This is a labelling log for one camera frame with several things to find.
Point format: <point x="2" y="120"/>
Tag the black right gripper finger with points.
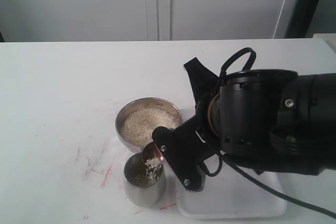
<point x="202" y="80"/>

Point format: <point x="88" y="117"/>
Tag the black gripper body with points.
<point x="208" y="128"/>

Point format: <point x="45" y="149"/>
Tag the brown wooden spoon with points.
<point x="152" y="157"/>

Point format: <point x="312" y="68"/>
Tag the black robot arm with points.
<point x="266" y="119"/>

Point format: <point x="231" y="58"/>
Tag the steel bowl of rice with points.
<point x="136" y="121"/>

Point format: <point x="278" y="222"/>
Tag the small steel cup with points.
<point x="144" y="181"/>

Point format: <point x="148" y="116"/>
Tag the white plastic tray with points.
<point x="228" y="195"/>

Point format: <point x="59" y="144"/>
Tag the dark vertical post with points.
<point x="301" y="18"/>

